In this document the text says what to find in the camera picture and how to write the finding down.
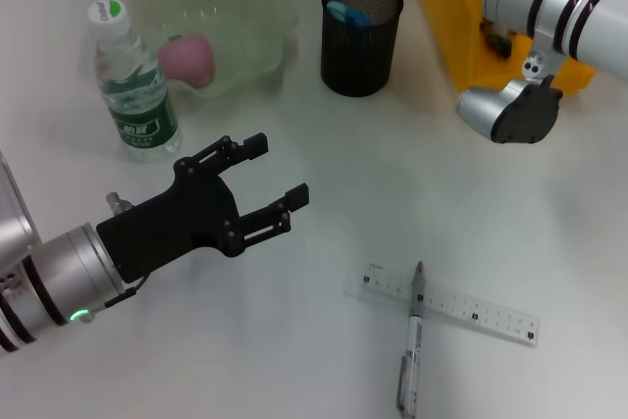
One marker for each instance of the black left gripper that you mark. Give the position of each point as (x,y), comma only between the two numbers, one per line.
(167,227)

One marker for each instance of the green plastic wrapper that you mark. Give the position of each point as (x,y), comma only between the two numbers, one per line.
(498,43)

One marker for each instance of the silver white pen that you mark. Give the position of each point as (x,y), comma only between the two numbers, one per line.
(414,340)

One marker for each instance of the green translucent fruit plate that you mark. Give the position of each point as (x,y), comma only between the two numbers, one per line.
(245,31)

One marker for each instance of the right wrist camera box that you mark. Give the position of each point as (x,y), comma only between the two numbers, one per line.
(525,115)

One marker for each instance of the blue scissors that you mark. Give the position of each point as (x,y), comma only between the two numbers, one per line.
(343,12)

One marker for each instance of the yellow plastic bin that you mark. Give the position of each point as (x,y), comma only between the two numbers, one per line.
(456,36)

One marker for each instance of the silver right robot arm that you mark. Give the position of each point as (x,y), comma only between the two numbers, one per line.
(589,7)

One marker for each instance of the pink peach toy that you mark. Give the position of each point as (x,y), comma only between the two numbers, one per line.
(189,61)

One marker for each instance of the water bottle green label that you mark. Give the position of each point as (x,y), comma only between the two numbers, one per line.
(140,110)

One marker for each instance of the black mesh pen holder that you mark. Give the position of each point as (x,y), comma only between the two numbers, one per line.
(358,61)

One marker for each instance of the transparent plastic ruler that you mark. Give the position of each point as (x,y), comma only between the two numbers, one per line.
(466,308)

